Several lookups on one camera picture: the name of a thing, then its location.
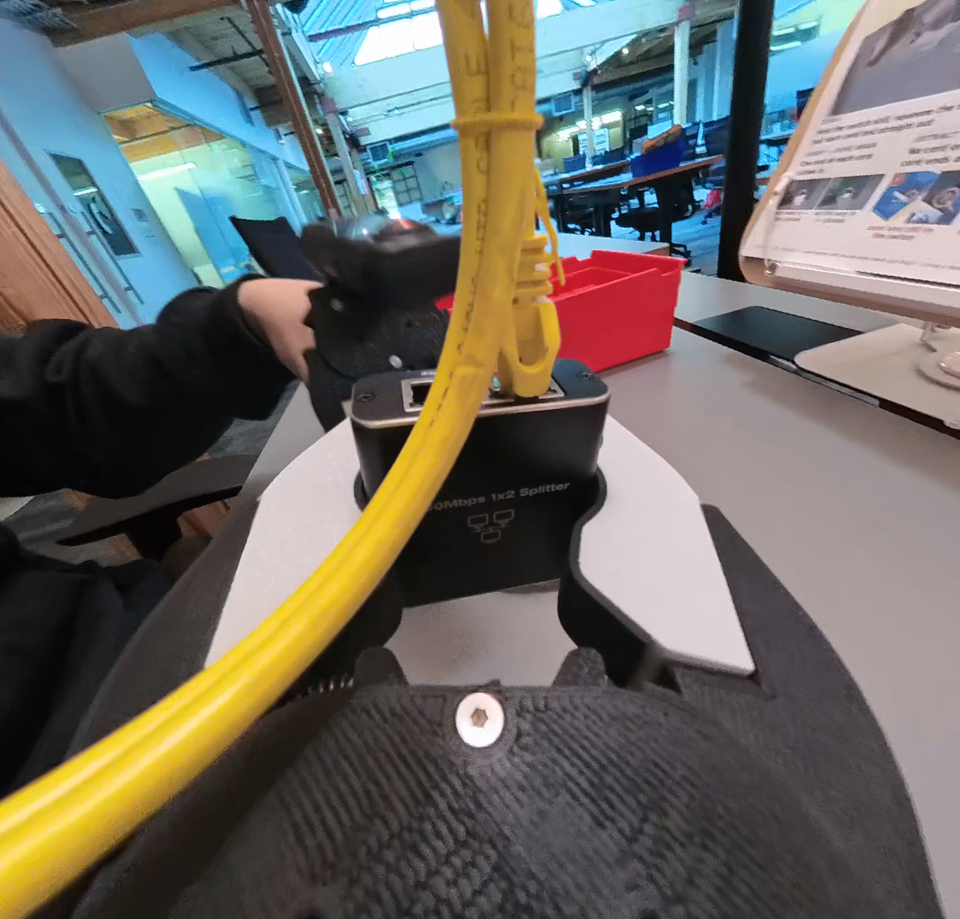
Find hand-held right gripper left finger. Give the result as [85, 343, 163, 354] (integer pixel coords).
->
[204, 416, 406, 673]

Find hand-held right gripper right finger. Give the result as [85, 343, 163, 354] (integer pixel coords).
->
[558, 409, 757, 688]

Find yellow ethernet cable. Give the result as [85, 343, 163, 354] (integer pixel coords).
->
[0, 0, 565, 877]

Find black ethernet splitter box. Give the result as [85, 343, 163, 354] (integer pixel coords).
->
[348, 360, 610, 609]

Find person's left forearm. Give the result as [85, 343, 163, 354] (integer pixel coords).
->
[0, 277, 305, 499]

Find person's left hand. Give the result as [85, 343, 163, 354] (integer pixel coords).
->
[238, 277, 325, 384]

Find dark flat panel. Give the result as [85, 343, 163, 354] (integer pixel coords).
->
[228, 216, 325, 284]

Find red plastic bin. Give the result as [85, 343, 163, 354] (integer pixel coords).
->
[435, 250, 685, 374]

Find black flat tablet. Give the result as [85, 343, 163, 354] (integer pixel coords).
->
[693, 305, 864, 365]

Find person's black clothing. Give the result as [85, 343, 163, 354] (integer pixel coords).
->
[0, 525, 177, 796]

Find background office desks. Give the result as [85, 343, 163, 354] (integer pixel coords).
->
[540, 120, 729, 256]

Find black pillar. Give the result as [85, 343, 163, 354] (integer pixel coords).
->
[716, 0, 781, 283]

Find printed instruction poster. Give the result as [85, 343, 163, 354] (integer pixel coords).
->
[738, 0, 960, 290]

